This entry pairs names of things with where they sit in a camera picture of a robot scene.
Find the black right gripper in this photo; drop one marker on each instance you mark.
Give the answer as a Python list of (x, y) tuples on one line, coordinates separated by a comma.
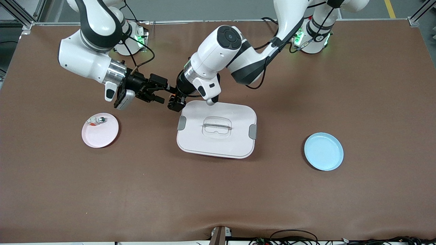
[(135, 82)]

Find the pink round plate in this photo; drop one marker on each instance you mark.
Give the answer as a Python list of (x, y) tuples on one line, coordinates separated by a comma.
[(100, 137)]

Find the white lidded box grey latches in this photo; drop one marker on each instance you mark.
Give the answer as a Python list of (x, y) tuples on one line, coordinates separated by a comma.
[(204, 139)]

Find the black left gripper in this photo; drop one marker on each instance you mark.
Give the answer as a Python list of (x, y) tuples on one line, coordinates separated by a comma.
[(182, 90)]

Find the light blue round plate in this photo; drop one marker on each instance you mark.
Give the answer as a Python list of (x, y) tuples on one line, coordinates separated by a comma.
[(323, 151)]

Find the brown table cover sheet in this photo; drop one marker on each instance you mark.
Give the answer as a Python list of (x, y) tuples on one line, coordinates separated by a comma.
[(218, 190)]

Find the metal table edge bracket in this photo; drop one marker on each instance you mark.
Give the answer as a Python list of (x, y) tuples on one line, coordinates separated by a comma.
[(219, 236)]

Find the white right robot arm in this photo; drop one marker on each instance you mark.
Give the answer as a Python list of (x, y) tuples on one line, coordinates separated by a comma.
[(85, 58)]

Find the silver and white switch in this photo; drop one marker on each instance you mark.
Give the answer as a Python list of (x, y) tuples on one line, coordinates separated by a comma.
[(101, 119)]

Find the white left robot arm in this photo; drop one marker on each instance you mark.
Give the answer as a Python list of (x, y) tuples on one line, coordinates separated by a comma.
[(218, 51)]

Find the aluminium frame profile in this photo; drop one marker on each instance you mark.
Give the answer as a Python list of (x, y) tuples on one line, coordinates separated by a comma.
[(417, 15), (20, 15)]

